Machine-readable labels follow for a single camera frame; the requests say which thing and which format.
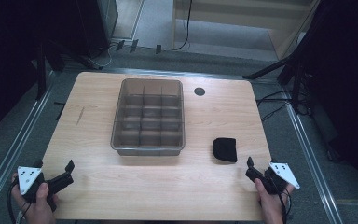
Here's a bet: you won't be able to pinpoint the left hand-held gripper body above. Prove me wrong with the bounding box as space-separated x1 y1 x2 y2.
17 166 76 214

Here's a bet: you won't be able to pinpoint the light wooden shelf unit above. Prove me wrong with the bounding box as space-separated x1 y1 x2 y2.
171 0 322 61

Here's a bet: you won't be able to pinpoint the black cabinet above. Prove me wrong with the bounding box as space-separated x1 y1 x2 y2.
74 0 119 55

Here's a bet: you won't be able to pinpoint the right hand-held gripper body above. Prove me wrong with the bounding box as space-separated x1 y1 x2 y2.
244 161 301 196

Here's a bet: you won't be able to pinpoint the white floor cable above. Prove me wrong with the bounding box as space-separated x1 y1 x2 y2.
88 42 119 68

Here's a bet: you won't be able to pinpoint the dark curtain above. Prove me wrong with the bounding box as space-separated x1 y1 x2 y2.
0 0 85 143
295 0 358 203

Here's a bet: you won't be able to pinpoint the hanging black cable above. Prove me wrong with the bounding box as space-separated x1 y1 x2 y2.
162 0 194 52

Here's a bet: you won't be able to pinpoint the metal floor rail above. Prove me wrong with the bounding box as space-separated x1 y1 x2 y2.
283 101 344 224
0 70 57 206

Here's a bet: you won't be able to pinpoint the black tripod stand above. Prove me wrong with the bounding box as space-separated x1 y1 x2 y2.
241 55 312 116

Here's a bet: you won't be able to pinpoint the person's left hand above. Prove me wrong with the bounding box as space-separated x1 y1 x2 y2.
10 173 59 224

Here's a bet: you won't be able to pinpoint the black cloth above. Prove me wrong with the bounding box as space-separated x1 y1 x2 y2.
212 136 239 163

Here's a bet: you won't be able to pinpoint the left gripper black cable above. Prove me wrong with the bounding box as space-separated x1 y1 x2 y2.
6 179 24 224

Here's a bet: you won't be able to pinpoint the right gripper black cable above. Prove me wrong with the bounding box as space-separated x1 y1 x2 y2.
274 186 294 224

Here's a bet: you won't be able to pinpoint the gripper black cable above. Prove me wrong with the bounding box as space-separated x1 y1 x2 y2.
274 186 294 224
6 179 24 224

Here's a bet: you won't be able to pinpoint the black floor cables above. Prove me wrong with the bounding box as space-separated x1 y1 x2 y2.
255 89 294 123

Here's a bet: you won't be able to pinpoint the grey divided storage box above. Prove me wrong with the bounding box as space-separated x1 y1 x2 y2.
110 77 186 157

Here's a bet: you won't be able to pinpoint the person's right hand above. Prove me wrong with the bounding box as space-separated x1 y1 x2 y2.
254 179 295 224

